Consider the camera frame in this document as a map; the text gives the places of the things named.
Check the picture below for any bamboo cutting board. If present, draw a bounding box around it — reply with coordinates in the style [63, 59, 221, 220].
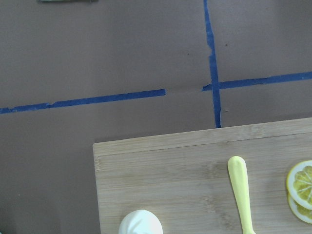
[93, 118, 312, 234]

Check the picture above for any white steamed bun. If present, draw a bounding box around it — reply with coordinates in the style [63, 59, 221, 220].
[118, 210, 163, 234]

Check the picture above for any yellow plastic knife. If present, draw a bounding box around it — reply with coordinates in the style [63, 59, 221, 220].
[228, 156, 255, 234]

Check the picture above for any lemon slice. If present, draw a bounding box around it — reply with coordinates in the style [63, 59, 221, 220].
[287, 194, 312, 224]
[286, 160, 312, 210]

